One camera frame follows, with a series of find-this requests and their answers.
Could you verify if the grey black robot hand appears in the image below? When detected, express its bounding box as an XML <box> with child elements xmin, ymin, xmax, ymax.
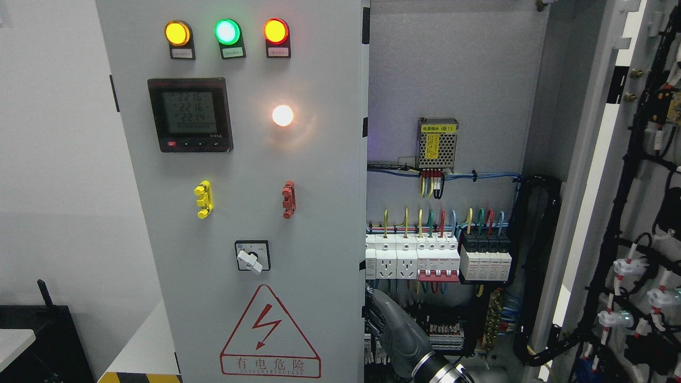
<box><xmin>365</xmin><ymin>285</ymin><xmax>433</xmax><ymax>380</ymax></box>

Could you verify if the grey cabinet door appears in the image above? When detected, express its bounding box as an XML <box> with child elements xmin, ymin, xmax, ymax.
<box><xmin>553</xmin><ymin>1</ymin><xmax>679</xmax><ymax>382</ymax></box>
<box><xmin>96</xmin><ymin>1</ymin><xmax>368</xmax><ymax>382</ymax></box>

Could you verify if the black relay terminal row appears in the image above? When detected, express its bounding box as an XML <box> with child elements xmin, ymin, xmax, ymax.
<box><xmin>362</xmin><ymin>303</ymin><xmax>466</xmax><ymax>366</ymax></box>

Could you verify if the white socket breaker row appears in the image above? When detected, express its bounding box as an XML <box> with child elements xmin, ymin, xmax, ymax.
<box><xmin>365</xmin><ymin>234</ymin><xmax>461</xmax><ymax>282</ymax></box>

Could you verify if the black white surge protector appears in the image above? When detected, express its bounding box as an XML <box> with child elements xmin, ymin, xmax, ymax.
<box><xmin>460</xmin><ymin>232</ymin><xmax>512</xmax><ymax>282</ymax></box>

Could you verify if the red electric hazard warning sticker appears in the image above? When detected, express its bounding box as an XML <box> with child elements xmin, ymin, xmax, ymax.
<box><xmin>220</xmin><ymin>284</ymin><xmax>322</xmax><ymax>379</ymax></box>

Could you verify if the red terminal connector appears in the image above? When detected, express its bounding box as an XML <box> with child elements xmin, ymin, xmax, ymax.
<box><xmin>281</xmin><ymin>181</ymin><xmax>296</xmax><ymax>220</ymax></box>

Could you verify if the metal mesh power supply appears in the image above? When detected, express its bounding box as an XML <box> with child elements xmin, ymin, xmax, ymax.
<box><xmin>416</xmin><ymin>117</ymin><xmax>459</xmax><ymax>169</ymax></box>

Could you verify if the grey electrical cabinet body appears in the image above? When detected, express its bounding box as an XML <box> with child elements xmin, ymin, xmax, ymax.
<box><xmin>367</xmin><ymin>1</ymin><xmax>627</xmax><ymax>351</ymax></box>

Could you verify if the yellow terminal connector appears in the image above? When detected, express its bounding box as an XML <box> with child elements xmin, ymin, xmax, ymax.
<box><xmin>194</xmin><ymin>180</ymin><xmax>214</xmax><ymax>220</ymax></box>

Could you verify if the white glowing indicator light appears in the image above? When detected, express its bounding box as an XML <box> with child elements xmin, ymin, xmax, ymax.
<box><xmin>271</xmin><ymin>104</ymin><xmax>295</xmax><ymax>128</ymax></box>

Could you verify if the black digital power meter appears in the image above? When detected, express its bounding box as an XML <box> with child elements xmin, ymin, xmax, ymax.
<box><xmin>147</xmin><ymin>77</ymin><xmax>234</xmax><ymax>153</ymax></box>

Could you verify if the red indicator light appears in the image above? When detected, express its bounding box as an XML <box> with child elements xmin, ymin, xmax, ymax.
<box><xmin>263</xmin><ymin>18</ymin><xmax>292</xmax><ymax>59</ymax></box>

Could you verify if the black box with antenna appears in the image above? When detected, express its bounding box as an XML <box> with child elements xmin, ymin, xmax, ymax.
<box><xmin>1</xmin><ymin>279</ymin><xmax>95</xmax><ymax>382</ymax></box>

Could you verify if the green indicator light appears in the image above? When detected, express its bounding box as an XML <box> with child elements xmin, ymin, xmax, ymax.
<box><xmin>214</xmin><ymin>19</ymin><xmax>246</xmax><ymax>59</ymax></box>

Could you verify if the yellow indicator light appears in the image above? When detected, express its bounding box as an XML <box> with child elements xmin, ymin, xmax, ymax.
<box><xmin>164</xmin><ymin>20</ymin><xmax>196</xmax><ymax>60</ymax></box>

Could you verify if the black right cable conduit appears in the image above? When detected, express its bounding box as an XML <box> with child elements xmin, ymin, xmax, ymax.
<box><xmin>512</xmin><ymin>176</ymin><xmax>562</xmax><ymax>368</ymax></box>

